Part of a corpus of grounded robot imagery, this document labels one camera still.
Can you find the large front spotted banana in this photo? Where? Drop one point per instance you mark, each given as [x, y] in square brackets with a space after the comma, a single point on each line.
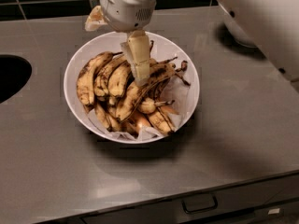
[134, 94]

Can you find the white paper bowl liner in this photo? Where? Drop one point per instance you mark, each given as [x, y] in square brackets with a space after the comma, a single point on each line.
[137, 129]

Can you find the white bowl with bananas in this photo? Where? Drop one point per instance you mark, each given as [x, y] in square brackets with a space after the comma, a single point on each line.
[162, 49]

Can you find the lower right banana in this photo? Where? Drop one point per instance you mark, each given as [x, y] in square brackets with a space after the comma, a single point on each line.
[160, 119]

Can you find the lower left banana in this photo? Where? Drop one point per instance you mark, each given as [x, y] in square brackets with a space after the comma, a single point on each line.
[106, 119]

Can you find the black drawer handle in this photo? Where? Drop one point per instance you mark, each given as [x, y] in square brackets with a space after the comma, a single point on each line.
[199, 203]

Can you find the dark round counter opening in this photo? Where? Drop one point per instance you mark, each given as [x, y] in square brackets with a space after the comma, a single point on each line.
[15, 72]

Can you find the grey drawer front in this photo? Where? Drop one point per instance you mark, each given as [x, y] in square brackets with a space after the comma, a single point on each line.
[242, 204]

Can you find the small stubby banana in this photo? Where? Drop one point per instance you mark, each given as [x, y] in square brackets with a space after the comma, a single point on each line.
[148, 105]

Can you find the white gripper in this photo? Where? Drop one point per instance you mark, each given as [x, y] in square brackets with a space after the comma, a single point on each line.
[126, 11]

